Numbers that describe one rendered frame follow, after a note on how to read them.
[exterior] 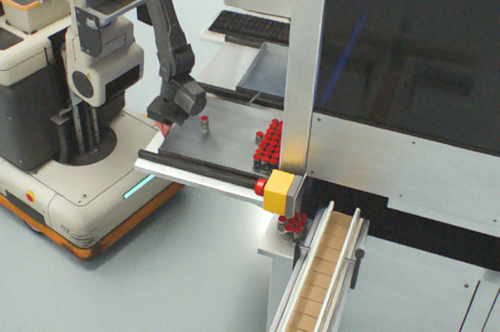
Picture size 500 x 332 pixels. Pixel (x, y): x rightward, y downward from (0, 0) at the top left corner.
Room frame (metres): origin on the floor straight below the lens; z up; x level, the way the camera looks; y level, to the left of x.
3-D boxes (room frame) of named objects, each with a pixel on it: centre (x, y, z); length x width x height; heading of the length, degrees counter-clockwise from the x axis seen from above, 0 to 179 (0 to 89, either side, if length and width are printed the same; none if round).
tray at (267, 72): (1.74, -0.15, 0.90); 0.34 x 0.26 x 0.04; 71
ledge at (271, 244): (1.12, -0.11, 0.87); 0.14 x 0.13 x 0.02; 71
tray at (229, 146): (1.45, 0.04, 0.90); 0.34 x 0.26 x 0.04; 72
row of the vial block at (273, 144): (1.41, -0.07, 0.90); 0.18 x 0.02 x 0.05; 162
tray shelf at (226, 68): (1.60, -0.03, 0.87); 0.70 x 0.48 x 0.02; 161
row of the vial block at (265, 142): (1.42, -0.04, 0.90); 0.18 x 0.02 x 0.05; 162
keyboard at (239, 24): (2.15, -0.05, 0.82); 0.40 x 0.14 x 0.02; 72
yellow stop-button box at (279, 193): (1.14, -0.08, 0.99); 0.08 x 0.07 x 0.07; 71
